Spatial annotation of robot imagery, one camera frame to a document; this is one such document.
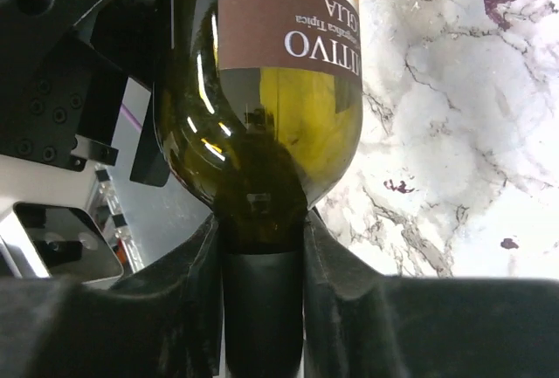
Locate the green bottle silver neck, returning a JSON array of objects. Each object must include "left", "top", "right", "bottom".
[{"left": 153, "top": 0, "right": 362, "bottom": 377}]

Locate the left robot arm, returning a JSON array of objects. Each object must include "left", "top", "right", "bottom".
[{"left": 1, "top": 0, "right": 155, "bottom": 172}]

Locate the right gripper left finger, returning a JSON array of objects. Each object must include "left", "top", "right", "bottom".
[{"left": 1, "top": 216, "right": 221, "bottom": 377}]

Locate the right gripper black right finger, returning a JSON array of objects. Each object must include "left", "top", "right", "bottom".
[{"left": 304, "top": 213, "right": 558, "bottom": 378}]

